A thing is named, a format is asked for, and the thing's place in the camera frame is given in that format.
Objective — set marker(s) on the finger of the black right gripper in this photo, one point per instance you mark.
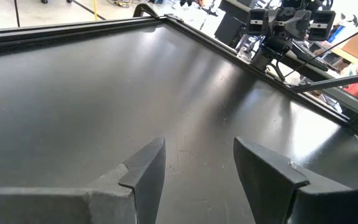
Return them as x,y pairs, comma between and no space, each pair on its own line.
256,21
322,26

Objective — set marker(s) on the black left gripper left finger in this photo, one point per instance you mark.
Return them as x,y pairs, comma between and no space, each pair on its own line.
141,186

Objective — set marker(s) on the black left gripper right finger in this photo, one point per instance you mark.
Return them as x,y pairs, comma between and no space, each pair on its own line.
269,186

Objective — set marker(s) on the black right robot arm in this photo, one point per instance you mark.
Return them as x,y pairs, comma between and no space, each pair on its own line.
272,49

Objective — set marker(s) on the black perforated computer case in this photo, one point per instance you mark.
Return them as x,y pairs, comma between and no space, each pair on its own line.
228,29

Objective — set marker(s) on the black diagonal frame strut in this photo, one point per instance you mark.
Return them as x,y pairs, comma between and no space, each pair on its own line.
337,81

